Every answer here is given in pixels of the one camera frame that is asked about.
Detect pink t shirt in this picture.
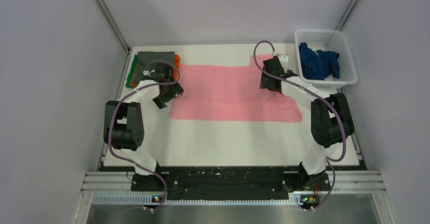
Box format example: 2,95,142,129
169,54,303,123

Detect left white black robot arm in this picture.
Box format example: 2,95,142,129
103,59,184,190

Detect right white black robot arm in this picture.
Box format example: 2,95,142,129
260,56,354,190

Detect grey folded t shirt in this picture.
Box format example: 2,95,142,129
132,51,175,84

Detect orange folded t shirt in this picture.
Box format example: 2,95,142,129
130,53,181,88

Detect green folded t shirt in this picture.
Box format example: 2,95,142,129
125,55,138,88

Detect blue crumpled t shirt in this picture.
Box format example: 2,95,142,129
298,43,340,81

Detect white plastic basket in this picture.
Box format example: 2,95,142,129
294,29,358,89

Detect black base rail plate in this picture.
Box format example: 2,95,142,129
131,166,330,201

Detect white cable duct strip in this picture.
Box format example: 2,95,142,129
92,194,303,206

